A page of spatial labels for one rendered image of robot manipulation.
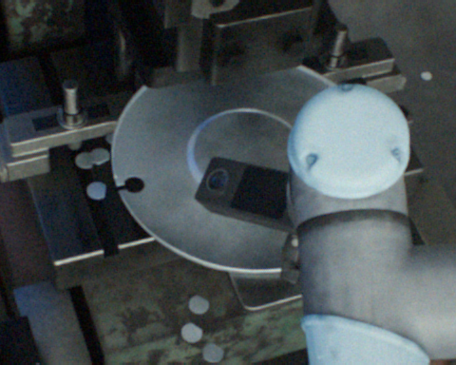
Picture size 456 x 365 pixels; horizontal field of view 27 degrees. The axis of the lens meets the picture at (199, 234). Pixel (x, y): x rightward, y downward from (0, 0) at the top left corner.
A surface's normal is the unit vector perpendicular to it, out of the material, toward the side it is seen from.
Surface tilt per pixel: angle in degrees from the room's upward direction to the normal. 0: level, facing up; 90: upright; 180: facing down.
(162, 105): 0
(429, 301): 28
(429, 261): 13
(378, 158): 18
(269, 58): 90
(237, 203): 34
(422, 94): 0
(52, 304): 0
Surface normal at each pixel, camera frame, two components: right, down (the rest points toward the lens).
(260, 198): -0.50, -0.38
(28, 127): 0.07, -0.54
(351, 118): -0.07, -0.26
